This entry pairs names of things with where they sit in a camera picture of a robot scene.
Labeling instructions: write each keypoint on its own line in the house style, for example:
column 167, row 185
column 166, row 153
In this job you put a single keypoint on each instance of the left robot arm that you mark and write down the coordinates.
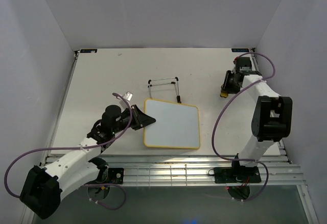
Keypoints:
column 45, row 187

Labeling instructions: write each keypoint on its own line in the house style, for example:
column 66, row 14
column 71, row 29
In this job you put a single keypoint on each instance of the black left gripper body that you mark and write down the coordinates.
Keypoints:
column 124, row 120

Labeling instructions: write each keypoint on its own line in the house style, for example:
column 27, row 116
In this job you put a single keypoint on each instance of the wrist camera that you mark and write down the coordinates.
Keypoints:
column 236, row 66
column 127, row 97

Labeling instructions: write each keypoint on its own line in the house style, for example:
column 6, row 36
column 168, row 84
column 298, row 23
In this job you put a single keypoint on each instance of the yellow black whiteboard eraser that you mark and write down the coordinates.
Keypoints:
column 224, row 94

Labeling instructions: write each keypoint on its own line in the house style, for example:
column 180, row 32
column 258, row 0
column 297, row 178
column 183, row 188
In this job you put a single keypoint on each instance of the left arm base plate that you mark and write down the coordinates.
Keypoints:
column 109, row 175

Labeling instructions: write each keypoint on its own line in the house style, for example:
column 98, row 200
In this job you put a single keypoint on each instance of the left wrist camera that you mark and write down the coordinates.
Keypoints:
column 127, row 97

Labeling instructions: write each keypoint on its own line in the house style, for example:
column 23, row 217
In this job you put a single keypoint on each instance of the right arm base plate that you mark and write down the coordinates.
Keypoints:
column 233, row 175

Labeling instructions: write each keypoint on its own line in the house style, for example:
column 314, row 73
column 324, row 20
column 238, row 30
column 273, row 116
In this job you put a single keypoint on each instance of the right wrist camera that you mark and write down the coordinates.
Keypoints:
column 236, row 66

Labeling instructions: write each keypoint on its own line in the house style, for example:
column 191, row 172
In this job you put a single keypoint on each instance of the right blue table label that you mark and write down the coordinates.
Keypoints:
column 240, row 50

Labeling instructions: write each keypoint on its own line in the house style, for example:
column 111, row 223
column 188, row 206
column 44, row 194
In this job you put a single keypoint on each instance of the blue table label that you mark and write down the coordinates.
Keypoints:
column 240, row 50
column 88, row 51

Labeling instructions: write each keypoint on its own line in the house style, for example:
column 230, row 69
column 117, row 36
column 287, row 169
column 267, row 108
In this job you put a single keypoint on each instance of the aluminium table frame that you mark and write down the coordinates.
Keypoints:
column 190, row 76

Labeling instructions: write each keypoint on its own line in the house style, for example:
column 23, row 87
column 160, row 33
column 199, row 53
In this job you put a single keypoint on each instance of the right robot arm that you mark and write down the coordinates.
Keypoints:
column 271, row 121

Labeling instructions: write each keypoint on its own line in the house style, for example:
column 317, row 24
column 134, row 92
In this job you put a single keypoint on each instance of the yellow framed whiteboard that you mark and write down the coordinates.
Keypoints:
column 177, row 125

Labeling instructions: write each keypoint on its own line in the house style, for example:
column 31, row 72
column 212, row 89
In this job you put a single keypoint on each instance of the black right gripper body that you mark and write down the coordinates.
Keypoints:
column 233, row 88

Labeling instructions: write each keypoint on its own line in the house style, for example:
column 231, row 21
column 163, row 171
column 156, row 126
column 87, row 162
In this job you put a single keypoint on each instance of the left blue table label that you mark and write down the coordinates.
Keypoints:
column 88, row 51

